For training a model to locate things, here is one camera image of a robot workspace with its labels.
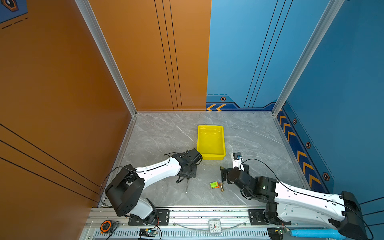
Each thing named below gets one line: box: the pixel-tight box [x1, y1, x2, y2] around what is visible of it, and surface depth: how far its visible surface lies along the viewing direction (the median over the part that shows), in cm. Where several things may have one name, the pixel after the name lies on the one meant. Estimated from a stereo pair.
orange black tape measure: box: [100, 219, 113, 234], surface depth 70 cm
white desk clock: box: [208, 218, 222, 234], surface depth 71 cm
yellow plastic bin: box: [197, 125, 226, 161], surface depth 102 cm
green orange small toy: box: [210, 181, 220, 189], surface depth 83 cm
